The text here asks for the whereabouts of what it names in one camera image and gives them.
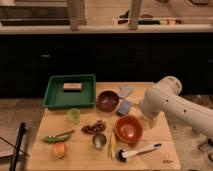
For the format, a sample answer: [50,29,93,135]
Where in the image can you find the items on back shelf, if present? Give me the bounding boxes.
[117,12,182,25]

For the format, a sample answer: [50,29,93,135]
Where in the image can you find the wooden block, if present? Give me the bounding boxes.
[63,83,82,91]

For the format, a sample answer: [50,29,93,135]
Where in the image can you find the right wooden post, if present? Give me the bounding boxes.
[129,0,143,30]

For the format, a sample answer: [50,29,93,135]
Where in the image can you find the orange peach toy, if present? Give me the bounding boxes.
[53,142,66,158]

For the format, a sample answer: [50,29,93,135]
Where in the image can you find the dark purple bowl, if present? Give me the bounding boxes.
[96,91,119,112]

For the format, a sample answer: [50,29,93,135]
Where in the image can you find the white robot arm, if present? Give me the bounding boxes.
[140,76,213,139]

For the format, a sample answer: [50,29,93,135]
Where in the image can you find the green plastic cup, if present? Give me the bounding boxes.
[67,108,80,124]

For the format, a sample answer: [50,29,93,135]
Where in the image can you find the brown grape bunch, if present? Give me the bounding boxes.
[81,120,106,134]

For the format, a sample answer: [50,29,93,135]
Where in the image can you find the grey blue cloth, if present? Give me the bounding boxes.
[119,86,133,98]

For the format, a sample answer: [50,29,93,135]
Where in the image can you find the small metal cup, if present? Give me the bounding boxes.
[92,133,107,149]

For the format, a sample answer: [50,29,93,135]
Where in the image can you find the yellow banana toy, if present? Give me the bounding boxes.
[108,132,116,158]

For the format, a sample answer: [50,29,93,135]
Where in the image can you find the wooden post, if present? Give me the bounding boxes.
[129,0,143,30]
[66,0,87,31]

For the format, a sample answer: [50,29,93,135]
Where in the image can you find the green pepper toy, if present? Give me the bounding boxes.
[42,134,71,144]

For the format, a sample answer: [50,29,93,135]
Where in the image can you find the left wooden post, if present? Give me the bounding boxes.
[66,0,87,31]

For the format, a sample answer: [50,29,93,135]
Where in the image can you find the green plastic tray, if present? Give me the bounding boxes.
[43,74,96,110]

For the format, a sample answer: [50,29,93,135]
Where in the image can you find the orange bowl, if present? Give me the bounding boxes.
[114,115,143,144]

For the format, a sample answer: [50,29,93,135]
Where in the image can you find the black tripod pole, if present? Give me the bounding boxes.
[9,122,25,171]

